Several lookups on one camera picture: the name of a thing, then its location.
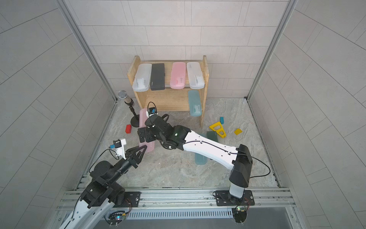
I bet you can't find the aluminium mounting rail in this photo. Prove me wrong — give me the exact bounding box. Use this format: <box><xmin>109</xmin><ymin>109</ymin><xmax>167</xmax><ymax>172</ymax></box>
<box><xmin>55</xmin><ymin>174</ymin><xmax>296</xmax><ymax>212</ymax></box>

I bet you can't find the teal pencil case with label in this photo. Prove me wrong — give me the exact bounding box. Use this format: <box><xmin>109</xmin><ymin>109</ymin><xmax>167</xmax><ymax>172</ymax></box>
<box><xmin>188</xmin><ymin>90</ymin><xmax>202</xmax><ymax>117</ymax></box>

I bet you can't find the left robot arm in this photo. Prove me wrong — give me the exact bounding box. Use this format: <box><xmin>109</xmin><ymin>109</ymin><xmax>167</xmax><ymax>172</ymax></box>
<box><xmin>60</xmin><ymin>146</ymin><xmax>147</xmax><ymax>229</ymax></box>

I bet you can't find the circuit board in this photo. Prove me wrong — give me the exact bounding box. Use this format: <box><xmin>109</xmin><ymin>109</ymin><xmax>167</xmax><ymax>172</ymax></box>
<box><xmin>232</xmin><ymin>207</ymin><xmax>247</xmax><ymax>224</ymax></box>
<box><xmin>108</xmin><ymin>211</ymin><xmax>127</xmax><ymax>227</ymax></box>

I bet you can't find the yellow triangle block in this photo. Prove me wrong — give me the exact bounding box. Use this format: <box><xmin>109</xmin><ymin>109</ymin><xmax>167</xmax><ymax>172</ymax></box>
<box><xmin>209</xmin><ymin>121</ymin><xmax>226</xmax><ymax>138</ymax></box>

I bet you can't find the pink pencil case top shelf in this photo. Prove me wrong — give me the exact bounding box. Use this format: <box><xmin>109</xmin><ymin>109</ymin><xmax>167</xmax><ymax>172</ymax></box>
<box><xmin>170</xmin><ymin>62</ymin><xmax>186</xmax><ymax>89</ymax></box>

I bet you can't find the silver microphone on stand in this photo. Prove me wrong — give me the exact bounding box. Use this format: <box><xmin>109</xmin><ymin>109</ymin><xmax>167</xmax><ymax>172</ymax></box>
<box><xmin>118</xmin><ymin>90</ymin><xmax>140</xmax><ymax>127</ymax></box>

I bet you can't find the right circuit board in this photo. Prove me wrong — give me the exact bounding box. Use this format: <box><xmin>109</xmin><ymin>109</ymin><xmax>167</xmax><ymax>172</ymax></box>
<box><xmin>232</xmin><ymin>207</ymin><xmax>247</xmax><ymax>224</ymax></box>

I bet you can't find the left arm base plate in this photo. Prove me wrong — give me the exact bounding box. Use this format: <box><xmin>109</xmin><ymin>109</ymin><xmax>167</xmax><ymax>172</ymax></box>
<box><xmin>114</xmin><ymin>192</ymin><xmax>141</xmax><ymax>208</ymax></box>

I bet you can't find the clear white pencil case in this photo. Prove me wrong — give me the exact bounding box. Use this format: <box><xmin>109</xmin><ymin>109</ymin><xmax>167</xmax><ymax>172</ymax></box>
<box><xmin>132</xmin><ymin>64</ymin><xmax>152</xmax><ymax>92</ymax></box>
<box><xmin>186</xmin><ymin>62</ymin><xmax>205</xmax><ymax>89</ymax></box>

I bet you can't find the red small block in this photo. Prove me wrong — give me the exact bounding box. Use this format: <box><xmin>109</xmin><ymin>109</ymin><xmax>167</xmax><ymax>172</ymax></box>
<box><xmin>125</xmin><ymin>125</ymin><xmax>132</xmax><ymax>134</ymax></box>

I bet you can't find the yellow flat square block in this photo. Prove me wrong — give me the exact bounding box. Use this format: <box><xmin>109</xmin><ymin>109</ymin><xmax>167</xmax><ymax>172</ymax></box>
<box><xmin>234</xmin><ymin>128</ymin><xmax>243</xmax><ymax>135</ymax></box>

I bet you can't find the pink pencil case shelf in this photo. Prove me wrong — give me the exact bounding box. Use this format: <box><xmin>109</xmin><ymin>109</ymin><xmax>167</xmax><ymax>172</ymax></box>
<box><xmin>170</xmin><ymin>62</ymin><xmax>186</xmax><ymax>89</ymax></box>
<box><xmin>139</xmin><ymin>108</ymin><xmax>155</xmax><ymax>153</ymax></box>

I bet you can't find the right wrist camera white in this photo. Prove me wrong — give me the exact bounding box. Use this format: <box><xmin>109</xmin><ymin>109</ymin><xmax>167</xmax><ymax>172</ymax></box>
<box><xmin>146</xmin><ymin>107</ymin><xmax>158</xmax><ymax>117</ymax></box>

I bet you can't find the black pencil case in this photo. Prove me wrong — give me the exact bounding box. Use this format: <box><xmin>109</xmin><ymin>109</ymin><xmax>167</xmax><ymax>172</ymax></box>
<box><xmin>150</xmin><ymin>63</ymin><xmax>165</xmax><ymax>91</ymax></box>

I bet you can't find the light blue pencil case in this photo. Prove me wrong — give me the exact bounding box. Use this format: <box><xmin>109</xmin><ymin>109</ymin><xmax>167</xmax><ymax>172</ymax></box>
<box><xmin>194</xmin><ymin>133</ymin><xmax>208</xmax><ymax>166</ymax></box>

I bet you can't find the left circuit board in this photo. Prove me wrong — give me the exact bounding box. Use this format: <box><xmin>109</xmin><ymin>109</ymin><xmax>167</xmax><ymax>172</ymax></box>
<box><xmin>108</xmin><ymin>211</ymin><xmax>127</xmax><ymax>227</ymax></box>

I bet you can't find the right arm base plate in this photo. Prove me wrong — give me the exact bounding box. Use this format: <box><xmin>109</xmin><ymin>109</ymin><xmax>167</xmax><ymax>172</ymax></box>
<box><xmin>213</xmin><ymin>190</ymin><xmax>255</xmax><ymax>207</ymax></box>

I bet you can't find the wooden two-tier shelf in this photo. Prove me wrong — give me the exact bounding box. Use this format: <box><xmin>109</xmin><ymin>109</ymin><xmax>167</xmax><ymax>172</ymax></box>
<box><xmin>134</xmin><ymin>55</ymin><xmax>209</xmax><ymax>127</ymax></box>

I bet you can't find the dark green pencil case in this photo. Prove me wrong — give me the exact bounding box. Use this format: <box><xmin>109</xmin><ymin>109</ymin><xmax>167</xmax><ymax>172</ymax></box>
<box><xmin>206</xmin><ymin>131</ymin><xmax>219</xmax><ymax>143</ymax></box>

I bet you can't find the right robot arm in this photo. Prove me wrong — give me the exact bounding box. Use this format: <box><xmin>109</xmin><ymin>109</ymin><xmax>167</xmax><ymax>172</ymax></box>
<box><xmin>138</xmin><ymin>114</ymin><xmax>253</xmax><ymax>199</ymax></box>

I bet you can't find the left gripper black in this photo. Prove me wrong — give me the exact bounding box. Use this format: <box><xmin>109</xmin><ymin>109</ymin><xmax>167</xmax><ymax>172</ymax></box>
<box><xmin>106</xmin><ymin>145</ymin><xmax>147</xmax><ymax>186</ymax></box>

